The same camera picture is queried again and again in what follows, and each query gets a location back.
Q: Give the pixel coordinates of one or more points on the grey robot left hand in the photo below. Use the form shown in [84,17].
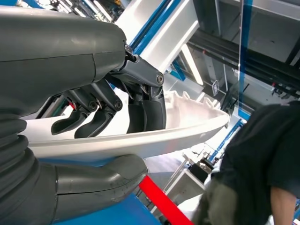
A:
[58,46]

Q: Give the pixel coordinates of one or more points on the red barrier belt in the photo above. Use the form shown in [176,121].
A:
[161,198]

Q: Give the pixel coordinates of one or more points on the person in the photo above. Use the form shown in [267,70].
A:
[258,149]

